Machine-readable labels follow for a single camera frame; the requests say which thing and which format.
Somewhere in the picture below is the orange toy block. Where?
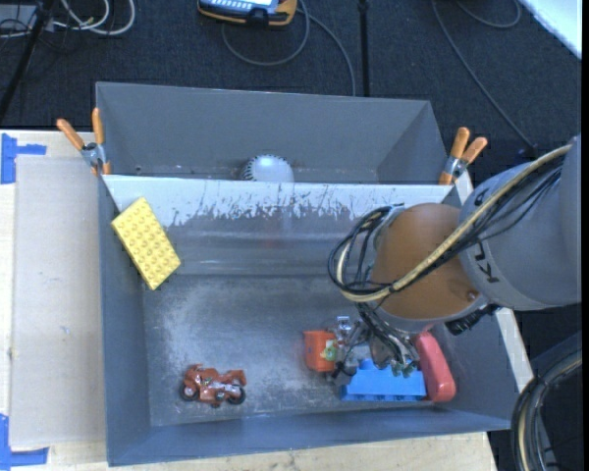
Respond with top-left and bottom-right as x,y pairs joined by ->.
302,330 -> 339,374

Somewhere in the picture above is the blue building block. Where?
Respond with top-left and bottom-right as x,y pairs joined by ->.
339,357 -> 429,403

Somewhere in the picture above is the red flat block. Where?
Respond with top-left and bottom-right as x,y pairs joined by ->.
413,331 -> 458,404

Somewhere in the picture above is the yellow studded building plate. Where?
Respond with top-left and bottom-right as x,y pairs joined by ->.
110,196 -> 183,291

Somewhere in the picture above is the grey metal bin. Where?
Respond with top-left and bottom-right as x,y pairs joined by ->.
93,80 -> 521,468

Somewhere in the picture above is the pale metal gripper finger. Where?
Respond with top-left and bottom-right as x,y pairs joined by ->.
331,358 -> 358,388
334,314 -> 355,348

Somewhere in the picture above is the pale flat board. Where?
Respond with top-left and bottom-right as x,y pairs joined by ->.
8,154 -> 107,449

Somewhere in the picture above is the white ball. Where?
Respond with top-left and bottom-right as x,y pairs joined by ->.
239,153 -> 295,183

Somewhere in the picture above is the red toy motorcycle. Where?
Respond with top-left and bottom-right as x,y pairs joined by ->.
179,363 -> 248,408

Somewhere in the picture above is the black cylinder on white bracket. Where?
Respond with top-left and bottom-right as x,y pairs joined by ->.
444,303 -> 503,337

